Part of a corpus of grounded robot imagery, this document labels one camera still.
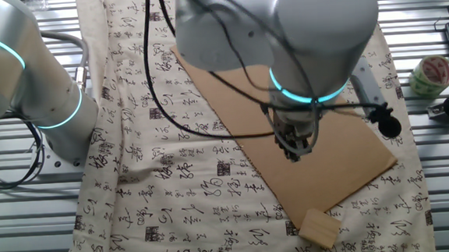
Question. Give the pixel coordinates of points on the clear plastic bag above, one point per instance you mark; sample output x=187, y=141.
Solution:
x=31, y=1

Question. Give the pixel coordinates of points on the black foam microphone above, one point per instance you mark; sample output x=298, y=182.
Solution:
x=389, y=127

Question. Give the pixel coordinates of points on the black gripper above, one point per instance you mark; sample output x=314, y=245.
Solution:
x=292, y=125

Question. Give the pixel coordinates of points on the light wooden block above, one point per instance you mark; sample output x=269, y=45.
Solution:
x=320, y=229

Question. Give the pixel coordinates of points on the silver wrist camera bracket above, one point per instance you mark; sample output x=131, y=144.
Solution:
x=366, y=80

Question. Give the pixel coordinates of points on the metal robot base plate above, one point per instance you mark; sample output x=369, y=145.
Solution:
x=59, y=164

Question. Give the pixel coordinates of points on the brown cardboard sheet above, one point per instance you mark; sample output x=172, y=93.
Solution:
x=344, y=165

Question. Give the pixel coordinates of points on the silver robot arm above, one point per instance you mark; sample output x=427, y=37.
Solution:
x=320, y=26

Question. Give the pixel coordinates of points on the white calligraphy print cloth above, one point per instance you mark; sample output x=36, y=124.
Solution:
x=155, y=208

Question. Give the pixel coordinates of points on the clear packing tape roll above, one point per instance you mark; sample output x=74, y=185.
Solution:
x=430, y=76

